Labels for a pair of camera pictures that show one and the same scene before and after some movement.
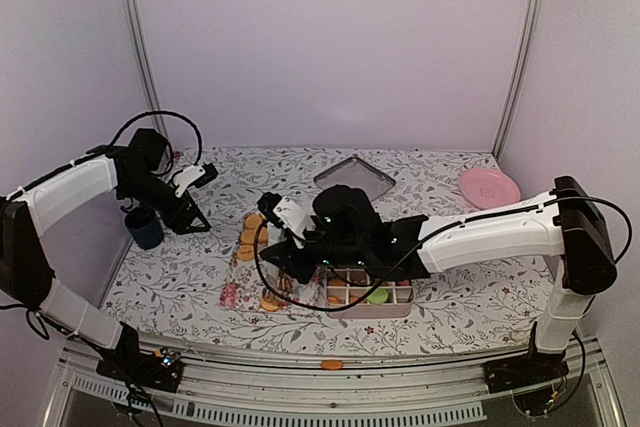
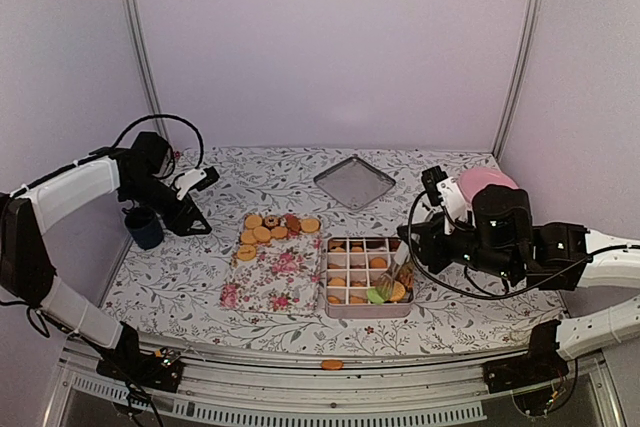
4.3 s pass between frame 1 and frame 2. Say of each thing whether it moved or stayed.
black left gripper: stayed
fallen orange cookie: stayed
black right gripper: moved
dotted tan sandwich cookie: moved
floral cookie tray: stayed
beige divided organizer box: stayed
